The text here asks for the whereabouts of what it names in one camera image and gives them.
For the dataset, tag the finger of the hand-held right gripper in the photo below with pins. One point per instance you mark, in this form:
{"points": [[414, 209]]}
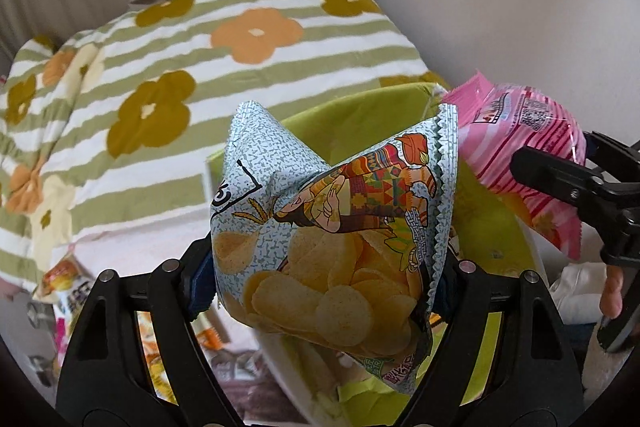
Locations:
{"points": [[612, 152], [555, 174]]}

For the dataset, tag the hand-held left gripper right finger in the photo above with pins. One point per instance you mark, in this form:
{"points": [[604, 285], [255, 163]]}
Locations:
{"points": [[441, 293]]}

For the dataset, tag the floral striped blanket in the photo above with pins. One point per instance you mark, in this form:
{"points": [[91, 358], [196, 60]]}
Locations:
{"points": [[165, 72]]}

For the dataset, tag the orange snack packet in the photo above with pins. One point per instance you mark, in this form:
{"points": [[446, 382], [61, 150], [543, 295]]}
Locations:
{"points": [[60, 276]]}

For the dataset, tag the yellow snack packet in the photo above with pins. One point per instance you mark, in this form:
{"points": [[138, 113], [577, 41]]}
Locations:
{"points": [[156, 359]]}

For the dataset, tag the potato chip bag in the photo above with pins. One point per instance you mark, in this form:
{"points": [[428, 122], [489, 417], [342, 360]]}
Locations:
{"points": [[320, 277]]}

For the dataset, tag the person's right hand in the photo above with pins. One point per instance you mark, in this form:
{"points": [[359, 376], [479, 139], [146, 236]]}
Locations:
{"points": [[612, 292]]}

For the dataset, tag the green cardboard box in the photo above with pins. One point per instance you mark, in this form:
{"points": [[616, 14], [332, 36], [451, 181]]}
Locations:
{"points": [[360, 127]]}

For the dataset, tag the black and white snack packet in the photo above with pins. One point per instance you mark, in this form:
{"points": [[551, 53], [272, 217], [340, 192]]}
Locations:
{"points": [[70, 309]]}

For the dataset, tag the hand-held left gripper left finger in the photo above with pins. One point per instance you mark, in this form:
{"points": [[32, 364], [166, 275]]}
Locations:
{"points": [[198, 289]]}

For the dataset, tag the pink striped snack packet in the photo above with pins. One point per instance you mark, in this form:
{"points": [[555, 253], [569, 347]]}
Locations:
{"points": [[515, 132]]}

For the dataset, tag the white cloth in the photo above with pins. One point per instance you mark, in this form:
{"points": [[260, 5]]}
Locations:
{"points": [[575, 292]]}

